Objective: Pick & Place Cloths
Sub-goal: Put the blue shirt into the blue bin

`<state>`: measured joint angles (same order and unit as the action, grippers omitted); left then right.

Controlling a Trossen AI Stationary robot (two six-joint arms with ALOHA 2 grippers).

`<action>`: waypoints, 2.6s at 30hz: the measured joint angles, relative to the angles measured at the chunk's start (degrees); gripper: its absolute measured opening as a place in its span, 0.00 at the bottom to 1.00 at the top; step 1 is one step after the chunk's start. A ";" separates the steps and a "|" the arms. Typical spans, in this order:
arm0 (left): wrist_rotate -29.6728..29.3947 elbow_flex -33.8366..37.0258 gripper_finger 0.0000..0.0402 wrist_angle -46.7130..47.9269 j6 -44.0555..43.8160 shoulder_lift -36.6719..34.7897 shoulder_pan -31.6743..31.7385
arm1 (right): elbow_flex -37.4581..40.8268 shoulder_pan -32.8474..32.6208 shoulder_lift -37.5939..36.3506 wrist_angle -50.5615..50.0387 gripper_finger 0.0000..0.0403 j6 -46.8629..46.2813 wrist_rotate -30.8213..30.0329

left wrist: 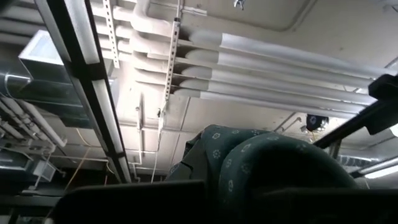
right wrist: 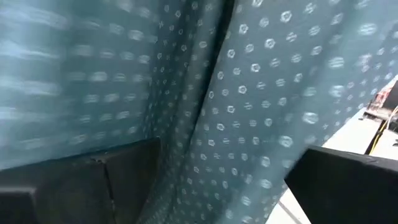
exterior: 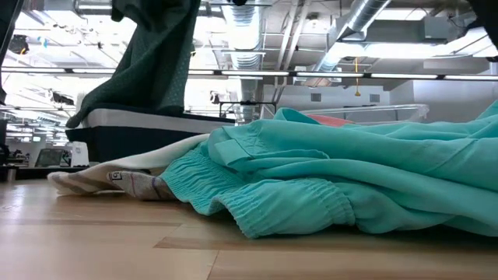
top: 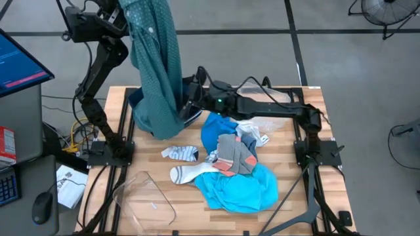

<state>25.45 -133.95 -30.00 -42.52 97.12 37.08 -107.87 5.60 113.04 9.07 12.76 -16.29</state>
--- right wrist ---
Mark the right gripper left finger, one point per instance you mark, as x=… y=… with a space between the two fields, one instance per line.
x=62 y=193

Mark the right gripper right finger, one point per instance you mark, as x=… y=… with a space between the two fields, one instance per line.
x=348 y=189

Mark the teal dotted shirt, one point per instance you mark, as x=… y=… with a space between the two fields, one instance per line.
x=255 y=93

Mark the red and white box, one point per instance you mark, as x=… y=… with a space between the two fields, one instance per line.
x=377 y=99

